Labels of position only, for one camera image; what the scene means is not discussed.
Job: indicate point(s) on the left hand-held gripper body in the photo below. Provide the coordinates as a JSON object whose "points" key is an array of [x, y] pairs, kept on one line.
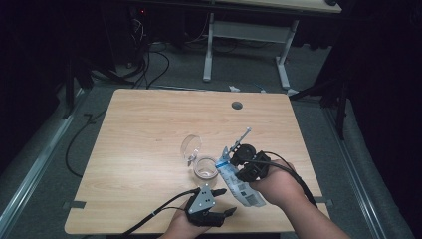
{"points": [[202, 202]]}

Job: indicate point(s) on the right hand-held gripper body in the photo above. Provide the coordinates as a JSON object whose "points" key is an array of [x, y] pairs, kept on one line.
{"points": [[258, 164]]}

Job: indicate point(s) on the white and blue milk carton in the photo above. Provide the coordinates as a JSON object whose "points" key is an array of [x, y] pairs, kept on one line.
{"points": [[247, 195]]}

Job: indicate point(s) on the clear glass jar with lid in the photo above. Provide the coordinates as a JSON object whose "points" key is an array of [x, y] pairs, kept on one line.
{"points": [[205, 169]]}

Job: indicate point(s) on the person's right hand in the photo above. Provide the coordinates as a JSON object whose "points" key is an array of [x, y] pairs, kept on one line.
{"points": [[278, 186]]}

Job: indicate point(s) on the person's left hand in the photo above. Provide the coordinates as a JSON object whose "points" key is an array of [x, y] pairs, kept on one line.
{"points": [[182, 230]]}

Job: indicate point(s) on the grey round table grommet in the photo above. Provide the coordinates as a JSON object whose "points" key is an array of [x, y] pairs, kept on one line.
{"points": [[237, 105]]}

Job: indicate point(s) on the grey tape strip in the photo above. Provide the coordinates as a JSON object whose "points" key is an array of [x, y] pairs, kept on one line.
{"points": [[75, 204], [325, 200]]}

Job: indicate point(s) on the white paper scrap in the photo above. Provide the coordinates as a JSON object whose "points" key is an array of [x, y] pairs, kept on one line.
{"points": [[234, 88]]}

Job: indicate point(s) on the black metal stand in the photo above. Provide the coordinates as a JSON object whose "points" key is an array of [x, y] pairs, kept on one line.
{"points": [[69, 89], [341, 113]]}

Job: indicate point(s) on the dark computer case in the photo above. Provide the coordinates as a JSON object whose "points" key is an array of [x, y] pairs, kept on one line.
{"points": [[132, 33]]}

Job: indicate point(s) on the metal floor rail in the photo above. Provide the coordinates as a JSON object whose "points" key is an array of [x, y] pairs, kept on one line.
{"points": [[361, 199], [33, 169]]}

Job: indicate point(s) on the desk with white metal frame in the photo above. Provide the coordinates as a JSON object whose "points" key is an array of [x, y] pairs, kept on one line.
{"points": [[249, 31]]}

